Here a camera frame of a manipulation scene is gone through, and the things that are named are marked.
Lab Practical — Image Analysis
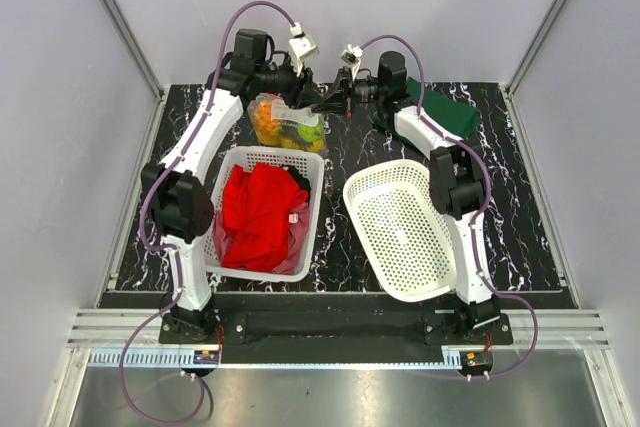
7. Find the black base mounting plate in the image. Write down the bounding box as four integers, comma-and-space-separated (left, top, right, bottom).
159, 292, 513, 366

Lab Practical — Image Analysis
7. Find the clear zip top bag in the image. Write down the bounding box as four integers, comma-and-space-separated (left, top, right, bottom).
248, 92, 331, 156

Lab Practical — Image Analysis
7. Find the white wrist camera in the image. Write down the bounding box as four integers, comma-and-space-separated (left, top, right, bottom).
340, 44, 363, 80
288, 22, 319, 77

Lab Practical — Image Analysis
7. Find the green folded cloth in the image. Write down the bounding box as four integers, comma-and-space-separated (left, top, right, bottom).
373, 77, 481, 150

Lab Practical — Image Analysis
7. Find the black cloth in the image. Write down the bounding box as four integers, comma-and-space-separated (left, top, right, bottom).
282, 165, 311, 194

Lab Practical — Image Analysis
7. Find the aluminium rail frame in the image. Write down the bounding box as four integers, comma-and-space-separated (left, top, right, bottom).
67, 309, 609, 370

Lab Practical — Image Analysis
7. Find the pink cloth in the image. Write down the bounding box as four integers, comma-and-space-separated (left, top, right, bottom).
212, 202, 310, 276

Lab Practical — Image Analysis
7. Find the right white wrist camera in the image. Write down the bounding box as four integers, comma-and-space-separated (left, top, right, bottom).
340, 44, 363, 80

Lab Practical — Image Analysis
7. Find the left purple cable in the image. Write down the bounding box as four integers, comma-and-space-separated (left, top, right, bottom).
118, 0, 301, 422

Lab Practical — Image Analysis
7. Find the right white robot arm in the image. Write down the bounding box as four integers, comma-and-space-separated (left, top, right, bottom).
323, 45, 500, 344

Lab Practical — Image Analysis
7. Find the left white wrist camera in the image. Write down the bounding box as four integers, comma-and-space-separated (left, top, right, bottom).
288, 22, 319, 77

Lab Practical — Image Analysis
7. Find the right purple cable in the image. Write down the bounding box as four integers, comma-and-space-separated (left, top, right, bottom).
357, 35, 539, 381

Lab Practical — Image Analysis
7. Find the white oval perforated basket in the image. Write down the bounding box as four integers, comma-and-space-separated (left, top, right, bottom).
343, 159, 456, 303

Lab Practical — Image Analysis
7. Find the fake pineapple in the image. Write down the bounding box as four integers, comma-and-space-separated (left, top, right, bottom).
252, 99, 324, 151

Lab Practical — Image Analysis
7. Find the red cloth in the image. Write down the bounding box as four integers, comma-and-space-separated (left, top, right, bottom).
217, 163, 310, 270

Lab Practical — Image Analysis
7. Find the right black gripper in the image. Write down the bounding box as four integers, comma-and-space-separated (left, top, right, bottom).
311, 68, 385, 119

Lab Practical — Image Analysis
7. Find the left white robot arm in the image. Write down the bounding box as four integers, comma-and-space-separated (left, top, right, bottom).
139, 23, 320, 343

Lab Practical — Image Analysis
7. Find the white rectangular laundry basket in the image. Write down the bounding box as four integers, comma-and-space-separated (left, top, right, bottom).
204, 146, 324, 283

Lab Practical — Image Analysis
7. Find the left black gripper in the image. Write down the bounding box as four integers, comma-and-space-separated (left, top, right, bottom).
254, 55, 323, 109

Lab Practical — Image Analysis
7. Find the purple cable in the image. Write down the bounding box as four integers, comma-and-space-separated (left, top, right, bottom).
357, 35, 539, 381
118, 0, 301, 422

